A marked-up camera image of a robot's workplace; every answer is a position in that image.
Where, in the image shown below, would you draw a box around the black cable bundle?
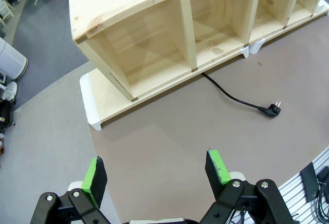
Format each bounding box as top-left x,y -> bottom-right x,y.
309,166 -> 329,224

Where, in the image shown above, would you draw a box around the long wooden riser white legs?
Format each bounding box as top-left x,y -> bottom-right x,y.
79,43 -> 250,132

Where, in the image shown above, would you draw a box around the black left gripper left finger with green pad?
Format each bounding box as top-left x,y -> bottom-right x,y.
30,155 -> 112,224

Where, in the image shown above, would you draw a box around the white slatted panel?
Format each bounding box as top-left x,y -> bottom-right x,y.
277,145 -> 329,224

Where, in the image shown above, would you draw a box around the black flat strap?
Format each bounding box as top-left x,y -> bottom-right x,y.
300,162 -> 320,202

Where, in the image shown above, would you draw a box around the pine wood cubby shelf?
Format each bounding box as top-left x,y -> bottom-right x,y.
66,0 -> 323,102

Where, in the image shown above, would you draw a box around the white wooden chair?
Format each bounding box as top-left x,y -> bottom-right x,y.
0,0 -> 15,27

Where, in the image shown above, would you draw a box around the white cylindrical appliance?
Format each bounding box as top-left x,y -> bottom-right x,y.
0,37 -> 29,81

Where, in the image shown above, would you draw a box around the white shoe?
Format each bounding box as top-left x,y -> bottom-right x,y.
4,81 -> 19,102

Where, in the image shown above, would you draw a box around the black power cable with plug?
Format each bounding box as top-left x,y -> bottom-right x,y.
201,72 -> 282,118

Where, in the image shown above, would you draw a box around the black equipment bag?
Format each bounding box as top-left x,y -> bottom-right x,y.
0,98 -> 16,134

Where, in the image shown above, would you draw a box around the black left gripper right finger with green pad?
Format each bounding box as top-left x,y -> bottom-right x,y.
199,148 -> 296,224

